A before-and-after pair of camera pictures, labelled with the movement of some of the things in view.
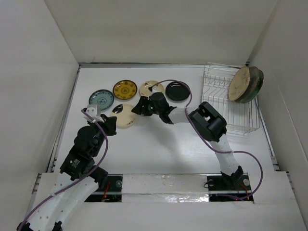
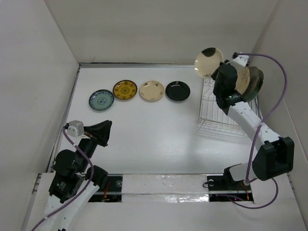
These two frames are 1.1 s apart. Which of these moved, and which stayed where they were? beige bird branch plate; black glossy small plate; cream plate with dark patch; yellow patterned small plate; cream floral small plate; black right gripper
Moved: black right gripper; cream plate with dark patch
Stayed: black glossy small plate; yellow patterned small plate; beige bird branch plate; cream floral small plate
